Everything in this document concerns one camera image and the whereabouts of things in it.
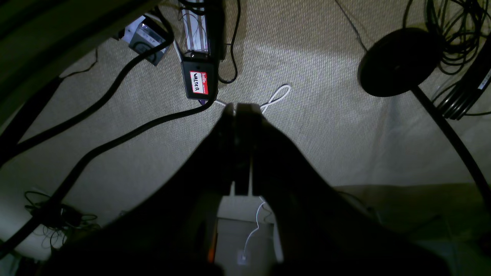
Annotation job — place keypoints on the black box with name sticker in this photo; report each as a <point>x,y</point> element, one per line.
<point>200,78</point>

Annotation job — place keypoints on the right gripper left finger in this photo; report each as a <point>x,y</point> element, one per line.
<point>169,234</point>

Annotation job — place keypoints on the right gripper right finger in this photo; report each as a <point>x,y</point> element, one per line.
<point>320,232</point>

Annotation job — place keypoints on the round black stand base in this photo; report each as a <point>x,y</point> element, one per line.
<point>399,61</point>

